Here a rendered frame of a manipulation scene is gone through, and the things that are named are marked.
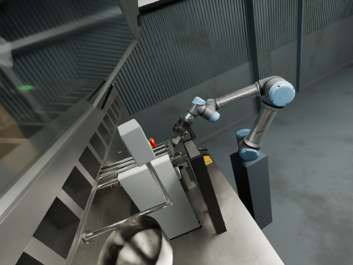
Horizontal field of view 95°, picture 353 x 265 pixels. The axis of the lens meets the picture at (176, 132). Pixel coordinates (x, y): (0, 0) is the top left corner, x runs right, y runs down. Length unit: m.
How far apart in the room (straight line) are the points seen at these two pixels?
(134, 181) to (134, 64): 2.06
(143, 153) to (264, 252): 0.79
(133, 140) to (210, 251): 0.79
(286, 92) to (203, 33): 2.17
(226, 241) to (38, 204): 0.84
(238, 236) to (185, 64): 2.40
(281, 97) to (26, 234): 1.07
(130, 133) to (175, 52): 2.44
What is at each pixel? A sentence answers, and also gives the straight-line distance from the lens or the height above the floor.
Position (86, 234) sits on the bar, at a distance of 0.68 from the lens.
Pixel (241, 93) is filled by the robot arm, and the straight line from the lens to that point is 1.12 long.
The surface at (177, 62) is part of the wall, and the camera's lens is 2.76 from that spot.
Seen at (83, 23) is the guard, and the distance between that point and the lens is 0.25.
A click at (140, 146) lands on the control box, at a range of 0.40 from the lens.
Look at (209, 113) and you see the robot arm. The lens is 1.02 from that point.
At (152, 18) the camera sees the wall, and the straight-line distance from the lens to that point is 2.72.
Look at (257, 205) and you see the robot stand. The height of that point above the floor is 0.40.
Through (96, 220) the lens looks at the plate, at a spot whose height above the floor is 1.39.
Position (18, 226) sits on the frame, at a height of 1.62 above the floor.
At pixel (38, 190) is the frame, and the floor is 1.63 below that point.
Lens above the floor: 1.84
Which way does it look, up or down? 28 degrees down
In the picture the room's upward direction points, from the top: 21 degrees counter-clockwise
